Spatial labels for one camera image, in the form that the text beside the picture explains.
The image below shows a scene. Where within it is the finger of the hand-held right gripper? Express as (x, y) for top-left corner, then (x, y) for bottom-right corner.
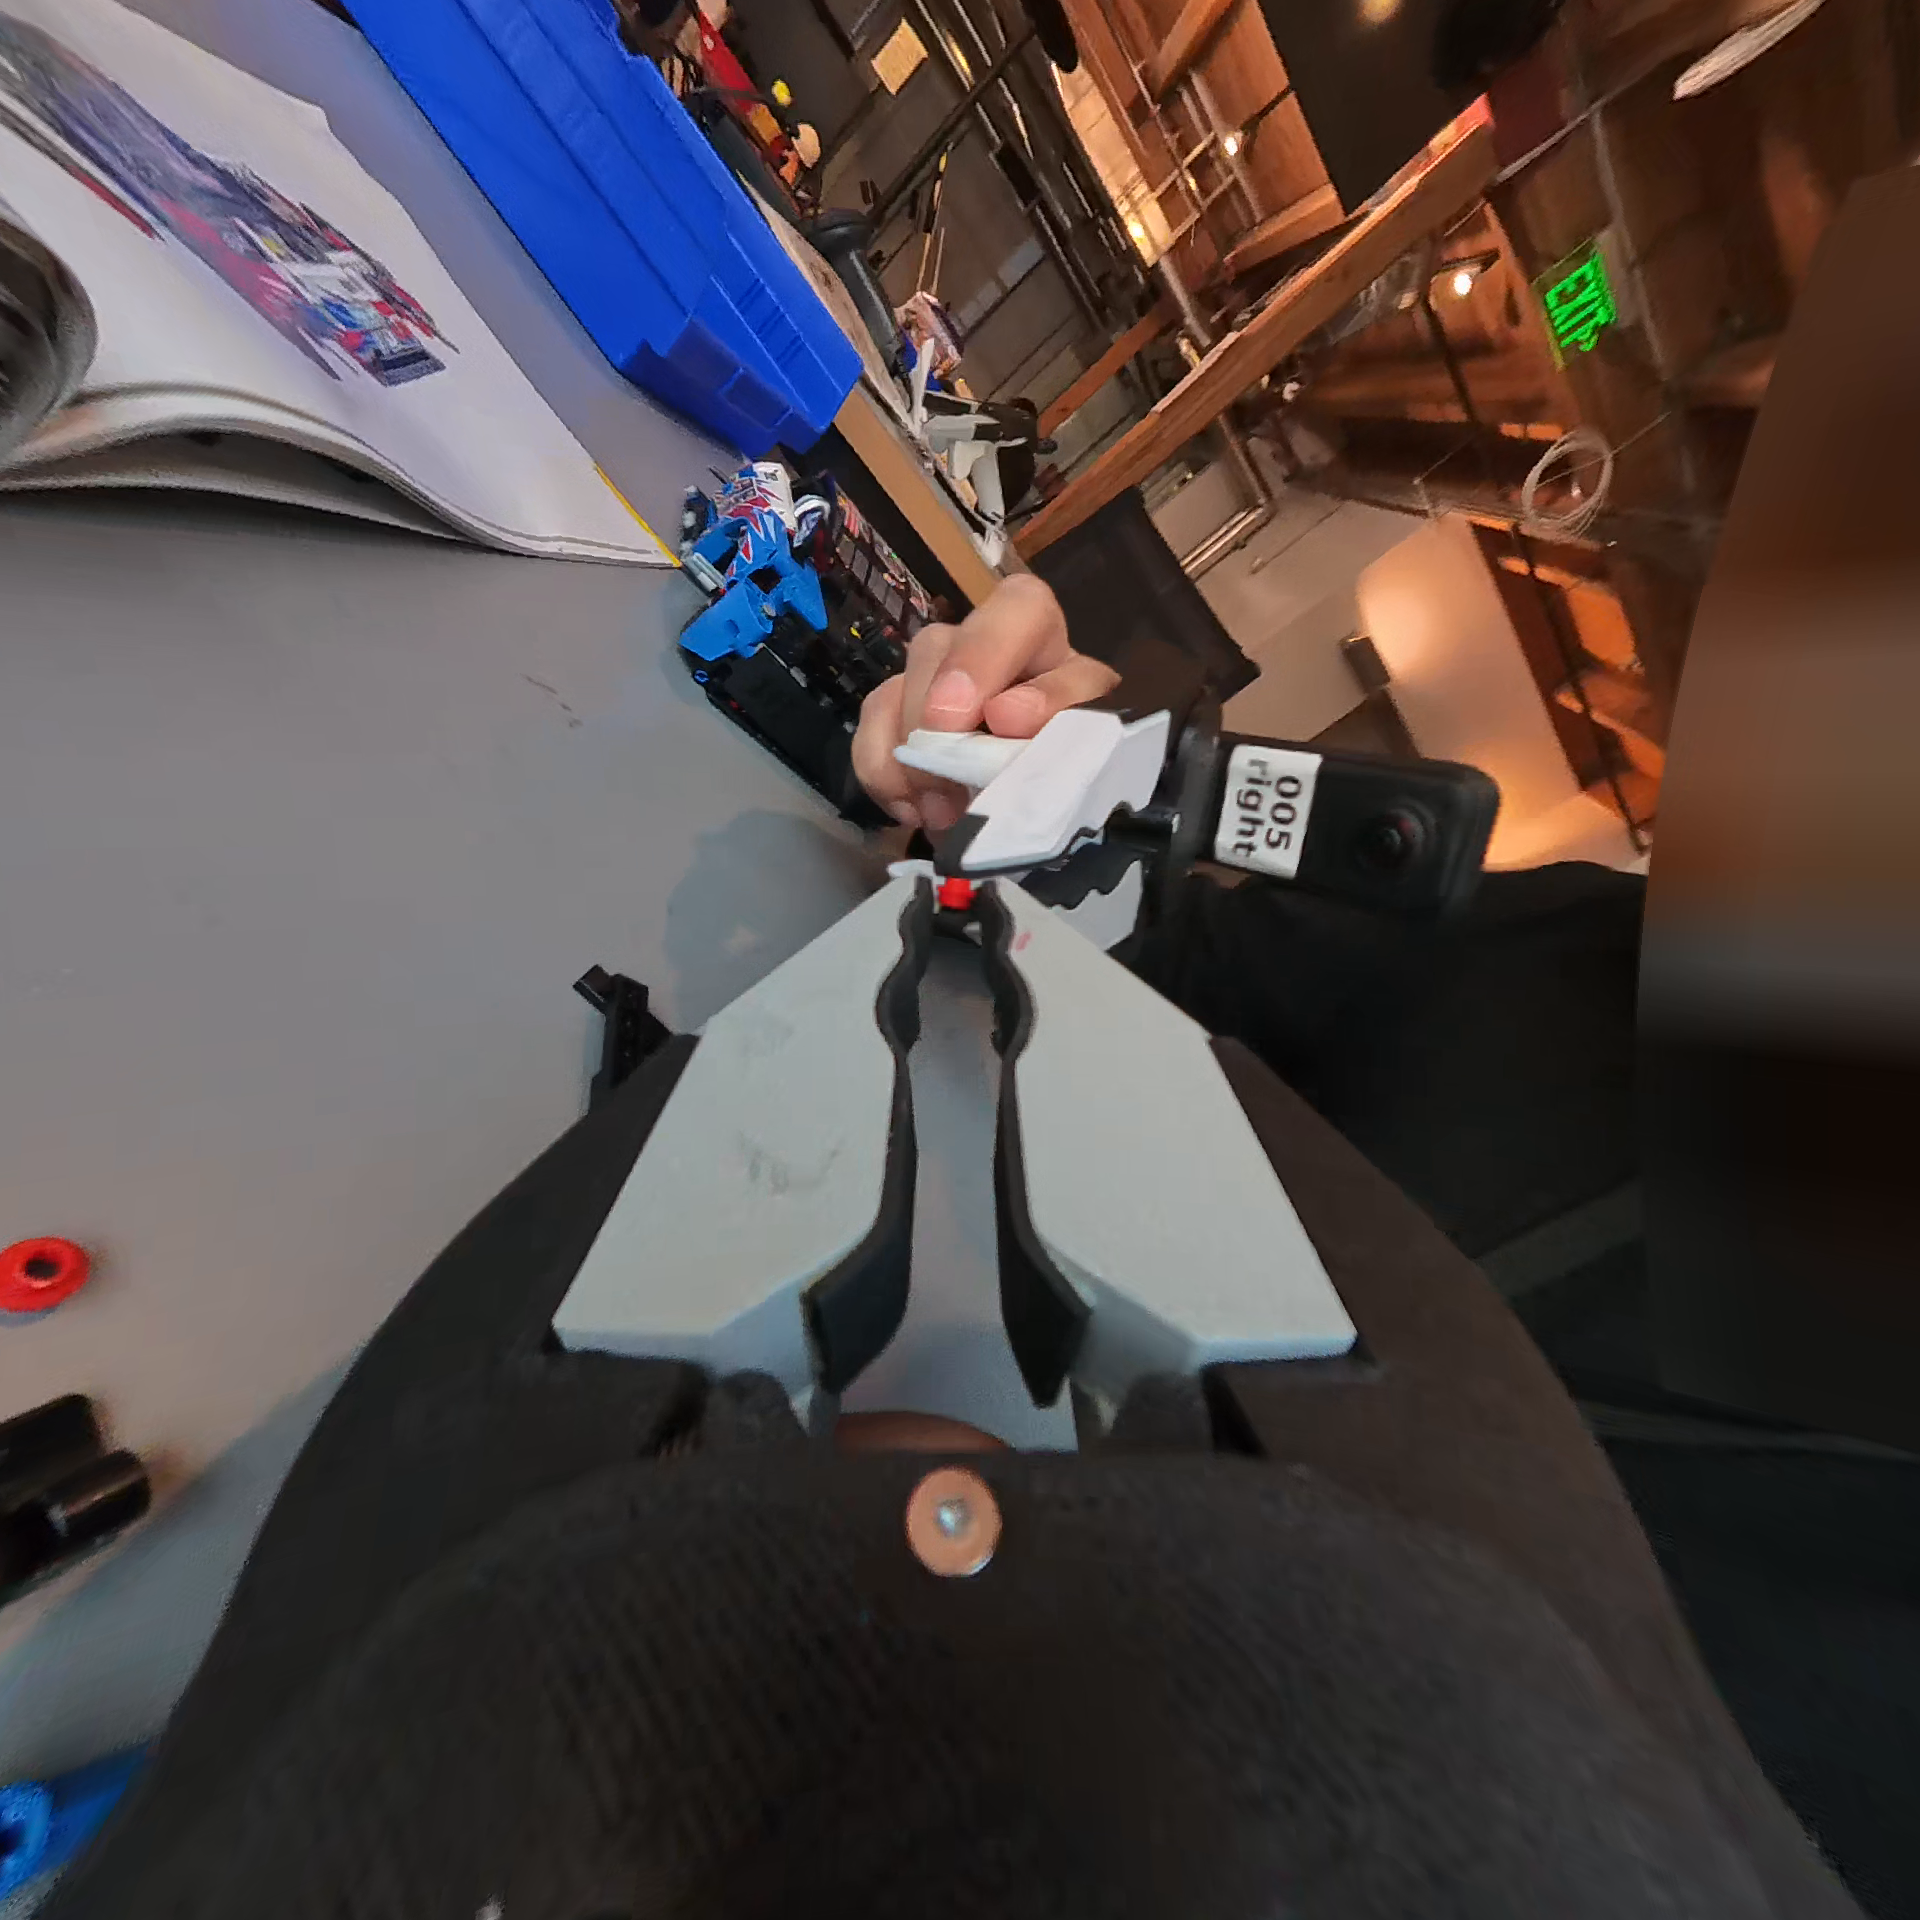
(1031, 838), (1152, 953)
(892, 704), (1175, 883)

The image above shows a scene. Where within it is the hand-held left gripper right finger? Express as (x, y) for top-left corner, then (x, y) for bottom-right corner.
(984, 880), (1361, 1409)

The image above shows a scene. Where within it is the coiled white cable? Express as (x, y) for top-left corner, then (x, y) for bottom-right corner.
(1520, 424), (1616, 530)

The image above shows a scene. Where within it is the person's right forearm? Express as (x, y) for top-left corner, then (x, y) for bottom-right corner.
(1123, 859), (1653, 1265)

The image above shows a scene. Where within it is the black hinge brick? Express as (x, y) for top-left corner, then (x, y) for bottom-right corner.
(0, 1392), (156, 1596)

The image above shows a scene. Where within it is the toy brick car model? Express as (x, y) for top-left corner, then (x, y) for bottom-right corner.
(672, 460), (965, 831)

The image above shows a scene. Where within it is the green exit sign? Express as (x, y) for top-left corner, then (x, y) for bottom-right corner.
(1535, 244), (1625, 367)

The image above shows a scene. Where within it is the person's right hand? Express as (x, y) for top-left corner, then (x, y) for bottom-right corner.
(850, 574), (1128, 832)

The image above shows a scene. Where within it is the open instruction booklet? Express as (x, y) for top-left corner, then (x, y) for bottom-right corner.
(0, 0), (689, 572)

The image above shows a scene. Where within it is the blue plastic bin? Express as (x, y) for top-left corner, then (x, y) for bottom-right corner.
(338, 0), (866, 463)

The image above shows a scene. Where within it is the black office chair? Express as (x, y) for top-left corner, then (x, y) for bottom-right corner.
(1031, 484), (1264, 712)

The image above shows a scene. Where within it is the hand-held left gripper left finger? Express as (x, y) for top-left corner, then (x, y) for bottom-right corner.
(551, 873), (933, 1395)

